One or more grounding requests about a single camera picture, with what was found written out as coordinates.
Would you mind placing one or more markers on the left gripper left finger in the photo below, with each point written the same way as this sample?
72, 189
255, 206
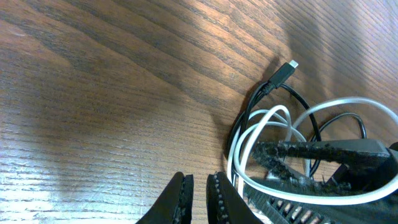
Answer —
174, 204

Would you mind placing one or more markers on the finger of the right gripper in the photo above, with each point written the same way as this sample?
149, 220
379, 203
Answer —
364, 192
352, 151

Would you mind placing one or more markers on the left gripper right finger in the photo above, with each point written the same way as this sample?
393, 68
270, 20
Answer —
224, 205

